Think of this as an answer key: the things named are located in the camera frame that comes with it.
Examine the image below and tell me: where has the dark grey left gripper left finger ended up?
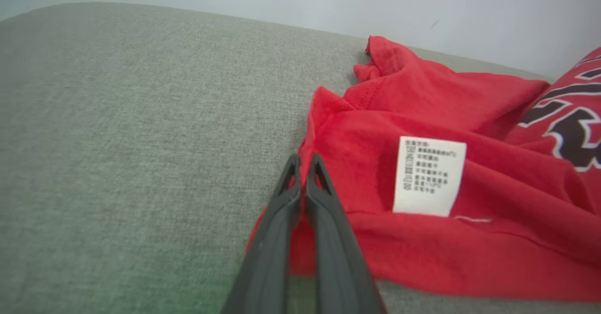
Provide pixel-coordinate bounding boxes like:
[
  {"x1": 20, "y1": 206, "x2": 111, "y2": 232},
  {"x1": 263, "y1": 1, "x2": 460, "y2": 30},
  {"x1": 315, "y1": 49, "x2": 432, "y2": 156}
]
[{"x1": 220, "y1": 153, "x2": 302, "y2": 314}]

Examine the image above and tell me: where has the red jersey with black lettering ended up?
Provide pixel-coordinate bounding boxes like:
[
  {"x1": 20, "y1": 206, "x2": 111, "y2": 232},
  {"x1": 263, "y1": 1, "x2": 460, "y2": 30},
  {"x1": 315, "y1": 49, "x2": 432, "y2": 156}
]
[{"x1": 244, "y1": 35, "x2": 601, "y2": 303}]

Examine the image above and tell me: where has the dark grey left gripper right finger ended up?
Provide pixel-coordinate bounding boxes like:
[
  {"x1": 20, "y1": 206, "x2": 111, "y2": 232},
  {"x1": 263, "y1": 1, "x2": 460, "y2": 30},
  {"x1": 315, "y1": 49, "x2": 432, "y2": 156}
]
[{"x1": 304, "y1": 153, "x2": 386, "y2": 314}]

